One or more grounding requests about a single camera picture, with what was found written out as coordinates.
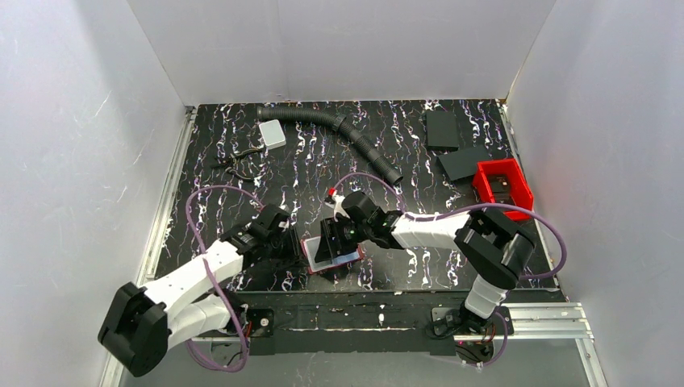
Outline red card holder wallet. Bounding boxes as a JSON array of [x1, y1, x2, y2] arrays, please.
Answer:
[[300, 236, 365, 274]]

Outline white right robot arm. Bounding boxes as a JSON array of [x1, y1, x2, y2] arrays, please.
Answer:
[[302, 191, 536, 321]]

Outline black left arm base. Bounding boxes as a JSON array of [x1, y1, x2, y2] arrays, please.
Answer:
[[194, 306, 275, 339]]

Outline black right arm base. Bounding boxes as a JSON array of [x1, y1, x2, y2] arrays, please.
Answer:
[[424, 306, 515, 368]]

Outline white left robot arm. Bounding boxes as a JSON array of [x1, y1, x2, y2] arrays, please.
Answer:
[[98, 205, 301, 377]]

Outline black pliers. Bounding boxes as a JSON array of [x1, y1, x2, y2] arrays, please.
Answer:
[[211, 148, 265, 181]]

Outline small grey box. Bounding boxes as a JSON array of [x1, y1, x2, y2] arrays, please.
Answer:
[[258, 119, 286, 150]]

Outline black flat pad lower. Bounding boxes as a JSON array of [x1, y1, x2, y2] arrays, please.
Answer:
[[437, 146, 491, 181]]

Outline black flat pad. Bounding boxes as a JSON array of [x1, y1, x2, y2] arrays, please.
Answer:
[[425, 110, 460, 151], [437, 146, 491, 181]]

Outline black flat pad upper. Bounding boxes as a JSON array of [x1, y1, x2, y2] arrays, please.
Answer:
[[425, 110, 460, 151]]

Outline red plastic tray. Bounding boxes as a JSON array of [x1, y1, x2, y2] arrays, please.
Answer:
[[473, 158, 534, 210]]

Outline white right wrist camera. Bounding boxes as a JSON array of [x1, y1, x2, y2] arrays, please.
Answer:
[[323, 188, 349, 218]]

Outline black corrugated hose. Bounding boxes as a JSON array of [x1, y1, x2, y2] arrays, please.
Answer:
[[256, 106, 403, 185]]

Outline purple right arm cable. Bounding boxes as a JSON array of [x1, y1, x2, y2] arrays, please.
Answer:
[[328, 172, 569, 369]]

